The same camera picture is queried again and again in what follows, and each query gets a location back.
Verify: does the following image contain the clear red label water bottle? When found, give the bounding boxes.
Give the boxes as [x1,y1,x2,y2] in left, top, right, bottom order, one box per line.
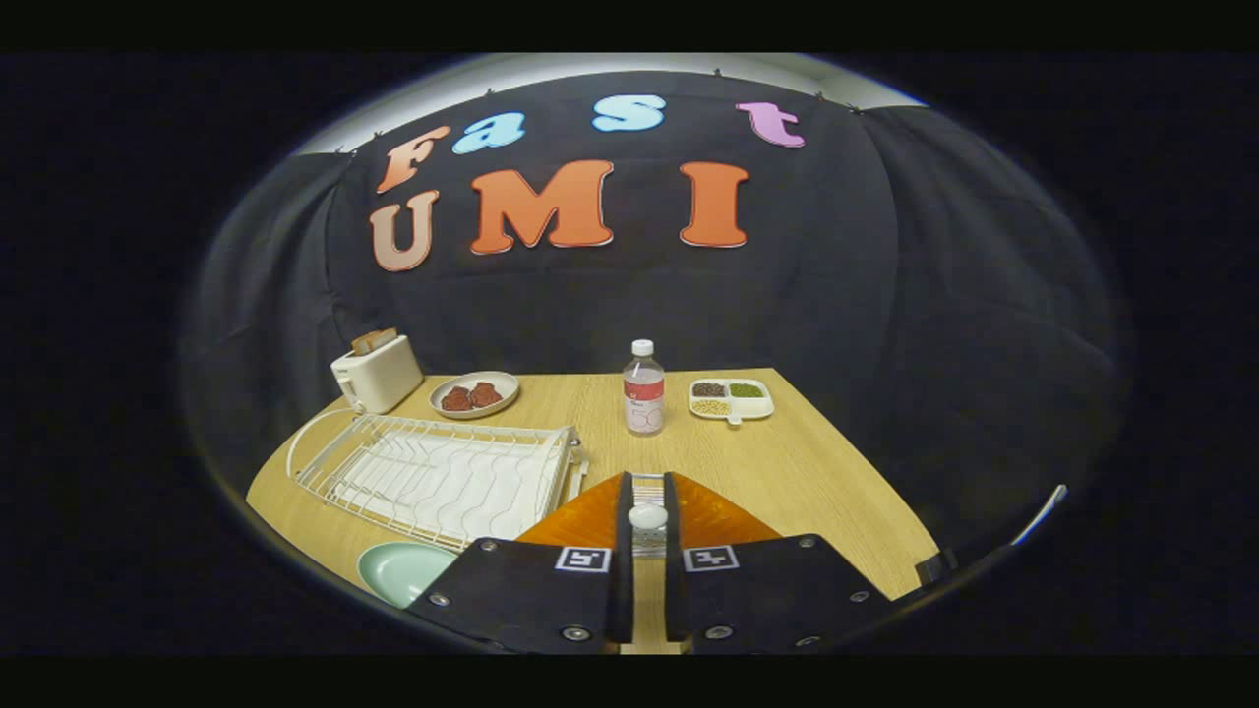
[623,339,666,437]

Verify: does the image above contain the white toaster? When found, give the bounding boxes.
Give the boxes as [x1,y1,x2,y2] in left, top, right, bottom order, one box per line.
[330,334,425,415]

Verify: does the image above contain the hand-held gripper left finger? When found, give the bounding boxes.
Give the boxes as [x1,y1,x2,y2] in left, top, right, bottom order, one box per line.
[405,471,636,655]

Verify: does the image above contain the white wire dish rack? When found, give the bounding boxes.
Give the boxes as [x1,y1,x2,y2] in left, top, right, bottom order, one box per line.
[286,408,591,552]

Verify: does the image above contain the white ribbed drip tray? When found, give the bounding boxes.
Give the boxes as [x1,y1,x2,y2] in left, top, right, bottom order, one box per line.
[330,447,562,542]

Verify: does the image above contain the beige round plate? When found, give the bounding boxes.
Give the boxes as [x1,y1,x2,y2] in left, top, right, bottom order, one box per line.
[429,371,520,421]

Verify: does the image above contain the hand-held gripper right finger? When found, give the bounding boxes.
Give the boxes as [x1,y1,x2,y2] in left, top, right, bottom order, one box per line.
[663,471,894,655]

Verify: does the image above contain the white divided dish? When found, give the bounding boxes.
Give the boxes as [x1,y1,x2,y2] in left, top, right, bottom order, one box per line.
[688,378,775,426]

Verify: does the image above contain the pale green plate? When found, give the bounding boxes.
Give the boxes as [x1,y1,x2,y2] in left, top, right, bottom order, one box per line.
[357,541,460,609]

